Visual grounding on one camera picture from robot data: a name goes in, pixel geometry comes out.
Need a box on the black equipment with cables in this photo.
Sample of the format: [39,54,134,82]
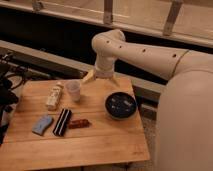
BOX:
[0,53,25,145]

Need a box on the blue sponge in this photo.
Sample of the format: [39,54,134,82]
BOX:
[32,115,53,136]

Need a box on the metal window rail frame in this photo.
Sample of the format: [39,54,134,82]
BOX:
[0,0,213,48]

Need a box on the dark round bowl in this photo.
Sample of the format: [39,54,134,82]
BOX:
[105,92,137,120]

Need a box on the white ceramic cup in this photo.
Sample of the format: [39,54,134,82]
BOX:
[66,80,80,102]

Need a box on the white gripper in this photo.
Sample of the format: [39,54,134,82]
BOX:
[82,65,119,86]

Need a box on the black white striped box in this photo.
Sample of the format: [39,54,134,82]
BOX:
[53,109,72,136]

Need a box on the red brown snack bar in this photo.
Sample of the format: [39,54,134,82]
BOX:
[69,119,90,129]

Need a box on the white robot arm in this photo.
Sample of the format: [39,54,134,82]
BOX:
[84,29,213,171]

